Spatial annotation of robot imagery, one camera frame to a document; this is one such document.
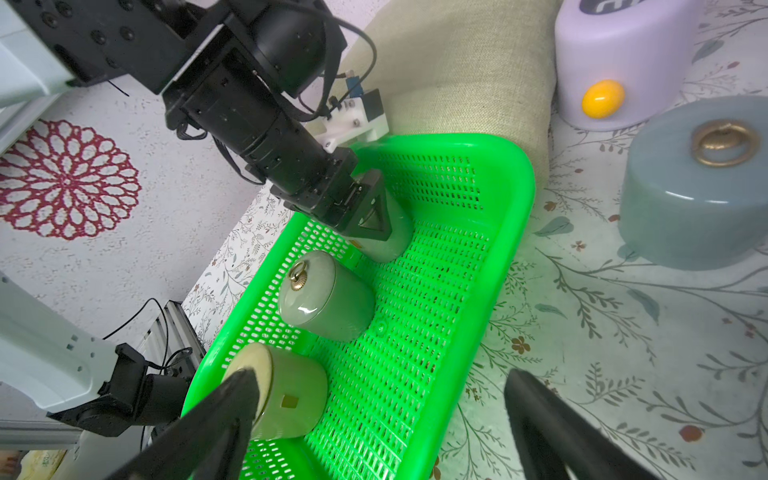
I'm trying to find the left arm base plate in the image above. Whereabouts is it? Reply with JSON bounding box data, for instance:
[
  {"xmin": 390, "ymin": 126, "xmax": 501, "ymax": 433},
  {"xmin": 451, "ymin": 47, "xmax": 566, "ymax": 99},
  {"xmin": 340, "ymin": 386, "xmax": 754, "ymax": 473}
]
[{"xmin": 47, "ymin": 343, "xmax": 195, "ymax": 437}]

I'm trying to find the lavender digital clock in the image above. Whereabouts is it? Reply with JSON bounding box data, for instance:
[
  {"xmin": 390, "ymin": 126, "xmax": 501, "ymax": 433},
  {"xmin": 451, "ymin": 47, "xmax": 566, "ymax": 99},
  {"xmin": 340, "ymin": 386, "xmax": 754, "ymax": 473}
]
[{"xmin": 555, "ymin": 0, "xmax": 704, "ymax": 131}]

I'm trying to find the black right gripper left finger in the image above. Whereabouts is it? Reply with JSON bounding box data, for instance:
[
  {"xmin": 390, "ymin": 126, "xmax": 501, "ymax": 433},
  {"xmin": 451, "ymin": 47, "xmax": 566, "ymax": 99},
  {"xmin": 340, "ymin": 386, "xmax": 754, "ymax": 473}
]
[{"xmin": 110, "ymin": 369, "xmax": 260, "ymax": 479}]

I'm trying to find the green plastic basket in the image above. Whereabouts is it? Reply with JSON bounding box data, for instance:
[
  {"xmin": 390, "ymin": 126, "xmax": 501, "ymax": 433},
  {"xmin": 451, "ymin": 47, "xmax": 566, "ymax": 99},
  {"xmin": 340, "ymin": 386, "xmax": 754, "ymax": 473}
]
[{"xmin": 184, "ymin": 134, "xmax": 536, "ymax": 479}]

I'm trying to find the yellow-green canister left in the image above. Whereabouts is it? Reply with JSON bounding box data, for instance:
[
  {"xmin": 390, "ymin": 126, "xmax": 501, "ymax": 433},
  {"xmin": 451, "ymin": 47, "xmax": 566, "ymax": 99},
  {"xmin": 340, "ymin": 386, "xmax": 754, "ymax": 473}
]
[{"xmin": 224, "ymin": 343, "xmax": 328, "ymax": 441}]

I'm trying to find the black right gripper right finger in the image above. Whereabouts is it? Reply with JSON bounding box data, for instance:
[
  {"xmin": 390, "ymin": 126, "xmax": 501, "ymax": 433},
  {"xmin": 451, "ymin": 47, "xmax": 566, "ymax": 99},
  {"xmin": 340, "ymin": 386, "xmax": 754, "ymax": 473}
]
[{"xmin": 504, "ymin": 369, "xmax": 654, "ymax": 479}]

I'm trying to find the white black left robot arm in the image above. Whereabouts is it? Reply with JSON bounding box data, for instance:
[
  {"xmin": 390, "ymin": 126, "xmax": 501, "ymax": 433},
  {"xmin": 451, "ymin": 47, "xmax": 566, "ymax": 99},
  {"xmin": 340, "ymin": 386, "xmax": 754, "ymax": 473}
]
[{"xmin": 1, "ymin": 1, "xmax": 392, "ymax": 241}]

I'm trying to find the dark green canister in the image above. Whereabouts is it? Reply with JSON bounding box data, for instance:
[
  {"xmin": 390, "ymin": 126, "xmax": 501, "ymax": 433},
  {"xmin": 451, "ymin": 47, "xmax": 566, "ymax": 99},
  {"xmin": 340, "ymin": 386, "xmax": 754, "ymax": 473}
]
[
  {"xmin": 343, "ymin": 192, "xmax": 414, "ymax": 263},
  {"xmin": 278, "ymin": 251, "xmax": 375, "ymax": 343}
]

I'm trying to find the green square pillow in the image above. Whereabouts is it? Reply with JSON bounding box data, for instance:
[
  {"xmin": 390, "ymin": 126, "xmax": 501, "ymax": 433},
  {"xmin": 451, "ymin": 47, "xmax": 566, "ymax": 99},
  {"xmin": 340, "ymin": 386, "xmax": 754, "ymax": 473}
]
[{"xmin": 364, "ymin": 1, "xmax": 561, "ymax": 188}]

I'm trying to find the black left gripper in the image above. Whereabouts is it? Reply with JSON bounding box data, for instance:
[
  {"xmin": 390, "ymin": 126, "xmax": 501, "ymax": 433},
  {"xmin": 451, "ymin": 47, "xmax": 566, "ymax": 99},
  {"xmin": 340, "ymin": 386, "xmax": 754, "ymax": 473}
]
[{"xmin": 266, "ymin": 147, "xmax": 392, "ymax": 241}]

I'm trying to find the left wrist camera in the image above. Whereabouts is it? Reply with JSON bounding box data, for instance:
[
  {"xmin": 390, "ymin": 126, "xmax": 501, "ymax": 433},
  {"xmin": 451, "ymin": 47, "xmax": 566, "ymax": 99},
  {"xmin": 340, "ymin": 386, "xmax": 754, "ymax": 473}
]
[{"xmin": 314, "ymin": 70, "xmax": 390, "ymax": 153}]

